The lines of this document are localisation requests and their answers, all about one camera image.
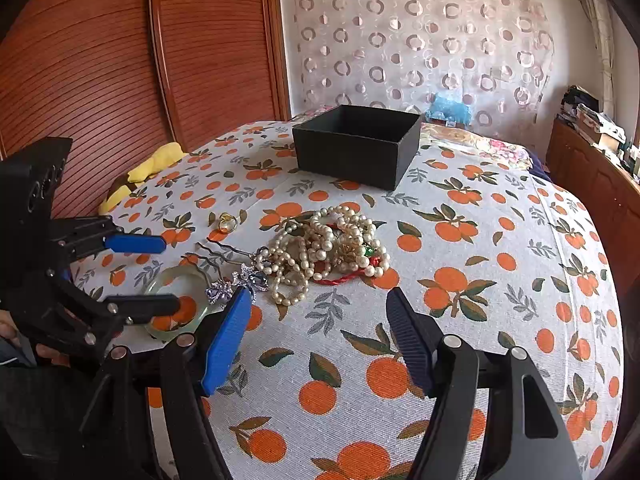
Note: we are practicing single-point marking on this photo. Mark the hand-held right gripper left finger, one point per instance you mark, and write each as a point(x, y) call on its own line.
point(224, 345)

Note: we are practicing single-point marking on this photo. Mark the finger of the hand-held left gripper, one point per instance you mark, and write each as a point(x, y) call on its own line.
point(145, 305)
point(135, 243)

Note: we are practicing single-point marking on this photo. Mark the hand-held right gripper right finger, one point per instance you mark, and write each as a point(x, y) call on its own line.
point(407, 340)

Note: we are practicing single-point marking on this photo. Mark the pale green jade bangle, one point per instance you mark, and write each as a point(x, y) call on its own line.
point(170, 274)

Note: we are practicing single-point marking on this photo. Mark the silver bow brooch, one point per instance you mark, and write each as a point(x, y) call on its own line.
point(247, 280)

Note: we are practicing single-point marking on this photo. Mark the metal forked hairpin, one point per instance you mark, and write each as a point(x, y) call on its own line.
point(220, 250)

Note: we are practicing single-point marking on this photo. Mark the gold flower brooch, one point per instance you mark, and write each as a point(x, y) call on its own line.
point(350, 255)

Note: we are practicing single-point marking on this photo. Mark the black cardboard box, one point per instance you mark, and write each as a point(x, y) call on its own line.
point(350, 160)

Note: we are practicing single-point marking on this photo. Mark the person's left hand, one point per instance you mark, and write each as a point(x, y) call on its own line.
point(7, 327)

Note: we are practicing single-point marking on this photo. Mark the yellow plush toy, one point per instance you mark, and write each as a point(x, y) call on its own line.
point(155, 160)

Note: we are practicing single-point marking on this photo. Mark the orange print bed sheet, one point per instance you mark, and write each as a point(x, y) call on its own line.
point(500, 310)

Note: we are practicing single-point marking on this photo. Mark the wooden slatted wardrobe door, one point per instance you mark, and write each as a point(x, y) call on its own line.
point(75, 85)
point(215, 50)

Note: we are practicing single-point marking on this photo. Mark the floral blanket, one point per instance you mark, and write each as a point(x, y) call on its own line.
point(480, 142)

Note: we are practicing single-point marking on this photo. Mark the wooden cabinet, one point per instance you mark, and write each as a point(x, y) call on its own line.
point(590, 190)

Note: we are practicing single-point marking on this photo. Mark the blue plastic bag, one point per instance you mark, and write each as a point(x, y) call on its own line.
point(450, 107)

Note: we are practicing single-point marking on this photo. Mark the stack of books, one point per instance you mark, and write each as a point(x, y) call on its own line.
point(597, 125)

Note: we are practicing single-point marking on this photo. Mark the sheer circle pattern curtain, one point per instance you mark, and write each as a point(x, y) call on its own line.
point(400, 35)

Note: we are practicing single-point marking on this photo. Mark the white side curtain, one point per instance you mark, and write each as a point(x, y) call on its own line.
point(597, 20)

